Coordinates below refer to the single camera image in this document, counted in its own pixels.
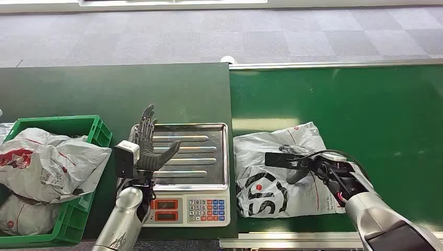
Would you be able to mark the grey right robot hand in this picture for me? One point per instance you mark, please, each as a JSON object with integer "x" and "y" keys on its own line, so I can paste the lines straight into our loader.
{"x": 298, "y": 176}

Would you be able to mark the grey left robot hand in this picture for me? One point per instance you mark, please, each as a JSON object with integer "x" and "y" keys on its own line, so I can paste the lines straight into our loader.
{"x": 148, "y": 156}

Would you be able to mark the grey courier bag black logo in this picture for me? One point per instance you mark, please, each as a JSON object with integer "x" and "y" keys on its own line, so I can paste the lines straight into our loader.
{"x": 263, "y": 152}

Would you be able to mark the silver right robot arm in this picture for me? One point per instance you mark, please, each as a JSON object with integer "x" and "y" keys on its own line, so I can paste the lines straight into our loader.
{"x": 377, "y": 214}

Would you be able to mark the green conveyor belt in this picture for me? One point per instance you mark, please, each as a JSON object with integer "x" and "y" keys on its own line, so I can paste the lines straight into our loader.
{"x": 380, "y": 114}

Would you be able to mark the electronic scale with steel tray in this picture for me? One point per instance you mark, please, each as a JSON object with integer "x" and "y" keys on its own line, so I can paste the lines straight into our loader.
{"x": 200, "y": 156}

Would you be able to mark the green plastic crate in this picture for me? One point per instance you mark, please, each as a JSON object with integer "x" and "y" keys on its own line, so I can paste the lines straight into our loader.
{"x": 74, "y": 221}

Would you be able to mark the grey courier bag red print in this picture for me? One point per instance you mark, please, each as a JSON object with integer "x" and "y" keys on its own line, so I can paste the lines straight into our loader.
{"x": 45, "y": 162}

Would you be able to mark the white round knob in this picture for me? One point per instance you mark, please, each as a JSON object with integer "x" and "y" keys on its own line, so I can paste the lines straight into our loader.
{"x": 228, "y": 59}

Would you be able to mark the crumpled grey courier bag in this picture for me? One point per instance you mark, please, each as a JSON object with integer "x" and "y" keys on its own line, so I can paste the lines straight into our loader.
{"x": 27, "y": 218}

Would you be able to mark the white plastic bag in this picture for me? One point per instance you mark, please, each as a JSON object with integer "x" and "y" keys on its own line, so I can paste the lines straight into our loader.
{"x": 5, "y": 131}

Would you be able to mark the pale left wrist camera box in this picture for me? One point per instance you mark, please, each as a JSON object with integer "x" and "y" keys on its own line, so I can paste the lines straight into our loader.
{"x": 126, "y": 157}

